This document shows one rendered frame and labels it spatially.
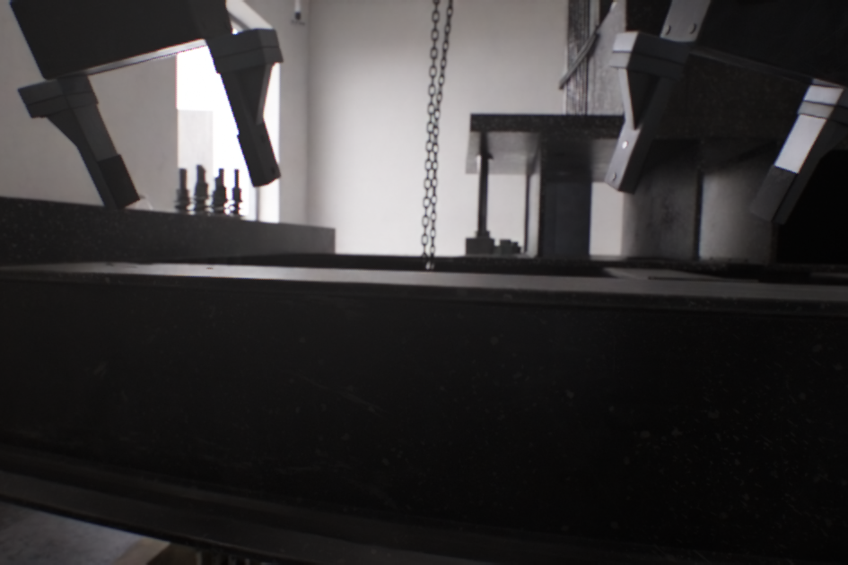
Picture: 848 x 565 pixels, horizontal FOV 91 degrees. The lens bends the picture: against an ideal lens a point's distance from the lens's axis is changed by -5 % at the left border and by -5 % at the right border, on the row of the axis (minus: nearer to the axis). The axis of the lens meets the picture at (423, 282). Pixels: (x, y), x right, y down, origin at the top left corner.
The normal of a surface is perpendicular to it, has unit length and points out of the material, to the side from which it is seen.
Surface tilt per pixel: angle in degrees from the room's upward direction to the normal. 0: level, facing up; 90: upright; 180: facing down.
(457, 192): 90
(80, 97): 82
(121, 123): 90
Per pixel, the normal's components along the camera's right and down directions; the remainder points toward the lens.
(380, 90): -0.20, 0.08
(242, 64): -0.10, 0.47
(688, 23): -0.98, -0.14
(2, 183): 0.98, 0.04
